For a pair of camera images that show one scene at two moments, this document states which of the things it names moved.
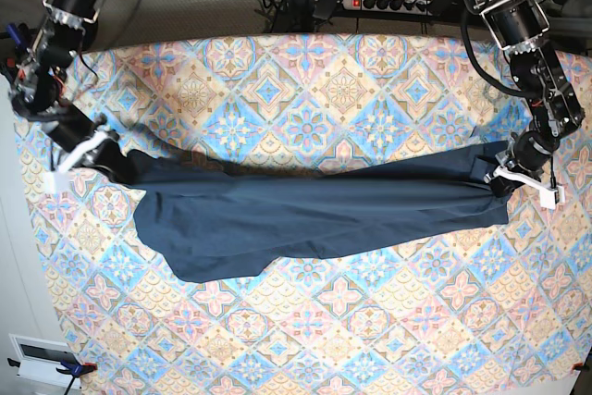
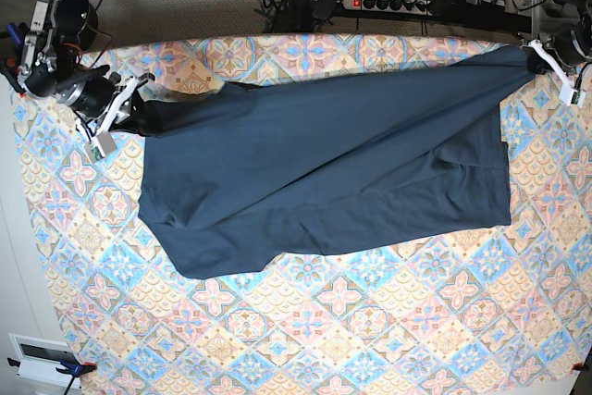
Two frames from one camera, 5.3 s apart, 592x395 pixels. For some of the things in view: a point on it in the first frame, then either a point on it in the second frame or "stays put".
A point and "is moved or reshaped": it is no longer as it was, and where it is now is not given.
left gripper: (72, 133) → (100, 100)
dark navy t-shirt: (214, 219) is moved or reshaped
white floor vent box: (40, 359) stays put
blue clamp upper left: (19, 34) stays put
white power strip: (390, 5) stays put
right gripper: (524, 163) → (567, 46)
